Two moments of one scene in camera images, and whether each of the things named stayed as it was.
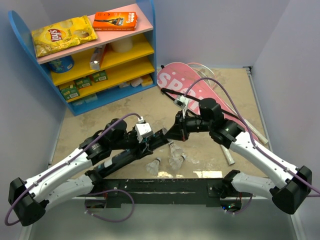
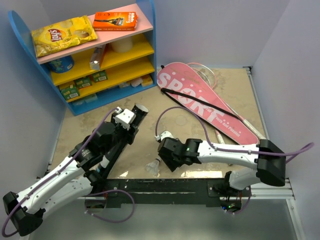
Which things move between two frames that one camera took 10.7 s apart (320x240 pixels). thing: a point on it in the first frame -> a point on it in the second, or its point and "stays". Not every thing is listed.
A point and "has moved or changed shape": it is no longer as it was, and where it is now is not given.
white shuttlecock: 153,167 stays
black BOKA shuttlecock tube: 128,155 has moved or changed shape
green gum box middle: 83,82 stays
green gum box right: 100,76 stays
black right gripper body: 191,125 -> 172,163
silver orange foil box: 96,57 stays
